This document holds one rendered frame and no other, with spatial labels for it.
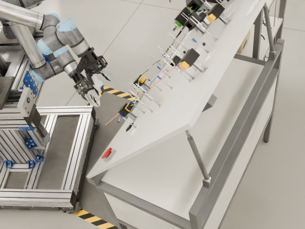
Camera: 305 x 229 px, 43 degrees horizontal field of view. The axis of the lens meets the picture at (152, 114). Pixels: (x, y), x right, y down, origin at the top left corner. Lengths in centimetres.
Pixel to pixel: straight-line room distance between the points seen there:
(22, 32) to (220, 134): 115
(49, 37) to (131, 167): 80
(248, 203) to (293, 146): 59
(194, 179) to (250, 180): 97
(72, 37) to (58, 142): 149
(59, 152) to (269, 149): 159
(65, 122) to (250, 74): 153
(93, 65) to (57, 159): 137
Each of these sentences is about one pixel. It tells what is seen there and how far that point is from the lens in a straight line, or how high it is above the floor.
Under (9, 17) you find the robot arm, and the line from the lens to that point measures 187.
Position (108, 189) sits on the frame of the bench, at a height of 80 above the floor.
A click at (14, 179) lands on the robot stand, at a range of 307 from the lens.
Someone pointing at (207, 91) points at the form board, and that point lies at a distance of 122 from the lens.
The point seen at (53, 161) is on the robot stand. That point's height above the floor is 21.
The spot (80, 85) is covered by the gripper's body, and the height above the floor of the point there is 121.
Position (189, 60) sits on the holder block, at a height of 159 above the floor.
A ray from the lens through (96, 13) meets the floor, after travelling 452.
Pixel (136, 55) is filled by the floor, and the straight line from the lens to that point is 386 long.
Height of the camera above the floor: 257
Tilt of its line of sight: 51 degrees down
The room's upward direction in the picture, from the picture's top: 13 degrees counter-clockwise
